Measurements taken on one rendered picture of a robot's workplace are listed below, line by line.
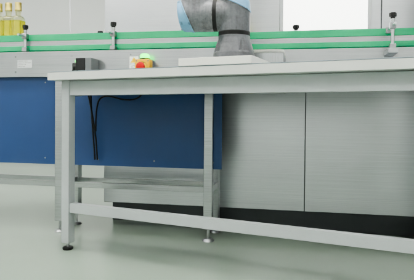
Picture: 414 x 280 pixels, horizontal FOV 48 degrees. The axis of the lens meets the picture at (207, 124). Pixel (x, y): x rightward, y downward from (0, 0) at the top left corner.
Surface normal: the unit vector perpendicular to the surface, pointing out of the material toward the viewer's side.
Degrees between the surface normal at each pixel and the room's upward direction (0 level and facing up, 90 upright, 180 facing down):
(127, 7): 90
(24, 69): 90
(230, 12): 90
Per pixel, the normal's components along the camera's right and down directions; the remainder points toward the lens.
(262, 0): -0.20, 0.01
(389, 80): -0.42, 0.01
